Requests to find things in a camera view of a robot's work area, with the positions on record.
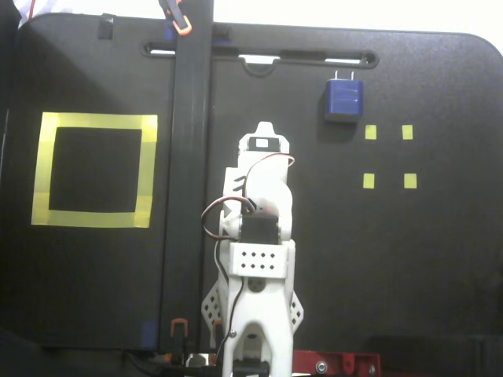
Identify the red metal screw clamp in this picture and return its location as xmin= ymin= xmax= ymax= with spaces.
xmin=292 ymin=349 xmax=382 ymax=377

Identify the yellow tape square outline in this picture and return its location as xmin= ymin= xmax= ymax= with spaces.
xmin=30 ymin=112 xmax=159 ymax=229

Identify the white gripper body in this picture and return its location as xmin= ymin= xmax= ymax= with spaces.
xmin=237 ymin=131 xmax=294 ymax=170

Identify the blue white charger block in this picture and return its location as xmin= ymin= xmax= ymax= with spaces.
xmin=322 ymin=69 xmax=365 ymax=123

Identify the black table latch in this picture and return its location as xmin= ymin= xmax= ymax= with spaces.
xmin=97 ymin=13 xmax=116 ymax=41

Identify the black flat table strip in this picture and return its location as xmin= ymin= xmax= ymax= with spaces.
xmin=159 ymin=0 xmax=215 ymax=354

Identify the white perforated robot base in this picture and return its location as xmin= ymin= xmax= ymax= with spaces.
xmin=201 ymin=274 xmax=306 ymax=350

